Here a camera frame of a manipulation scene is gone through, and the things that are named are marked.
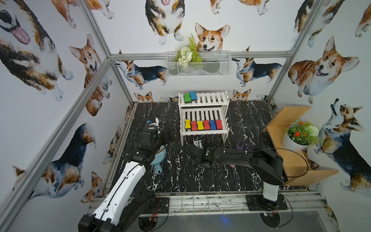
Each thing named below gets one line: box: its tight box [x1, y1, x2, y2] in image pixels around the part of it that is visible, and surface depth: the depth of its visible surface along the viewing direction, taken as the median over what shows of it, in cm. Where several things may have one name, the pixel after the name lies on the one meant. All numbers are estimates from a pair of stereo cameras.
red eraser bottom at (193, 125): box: [190, 120, 198, 131], surface depth 90 cm
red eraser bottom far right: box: [215, 119, 223, 130], surface depth 92 cm
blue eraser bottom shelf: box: [209, 119, 217, 131], surface depth 91 cm
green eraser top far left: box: [183, 92, 192, 104], surface depth 85 cm
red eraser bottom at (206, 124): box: [203, 120, 211, 130], surface depth 92 cm
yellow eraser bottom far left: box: [184, 118, 192, 130], surface depth 91 cm
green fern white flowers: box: [172, 32, 203, 68], surface depth 82 cm
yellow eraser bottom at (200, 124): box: [196, 120, 204, 131], surface depth 91 cm
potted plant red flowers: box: [282, 118, 324, 152], surface depth 78 cm
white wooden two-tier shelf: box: [178, 90, 230, 146], surface depth 90 cm
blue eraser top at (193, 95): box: [189, 91, 198, 101], surface depth 87 cm
